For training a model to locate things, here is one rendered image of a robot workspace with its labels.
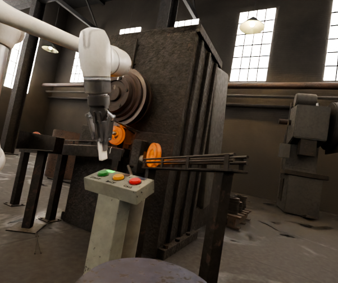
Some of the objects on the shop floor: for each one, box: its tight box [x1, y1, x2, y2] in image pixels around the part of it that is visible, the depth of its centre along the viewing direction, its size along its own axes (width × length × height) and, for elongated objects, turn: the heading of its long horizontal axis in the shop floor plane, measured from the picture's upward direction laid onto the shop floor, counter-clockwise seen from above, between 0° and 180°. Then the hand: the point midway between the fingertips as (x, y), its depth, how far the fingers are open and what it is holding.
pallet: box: [226, 194, 252, 230], centre depth 342 cm, size 120×82×44 cm
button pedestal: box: [83, 168, 154, 275], centre depth 82 cm, size 16×24×62 cm, turn 129°
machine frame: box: [61, 24, 222, 261], centre depth 220 cm, size 73×108×176 cm
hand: (102, 150), depth 85 cm, fingers closed
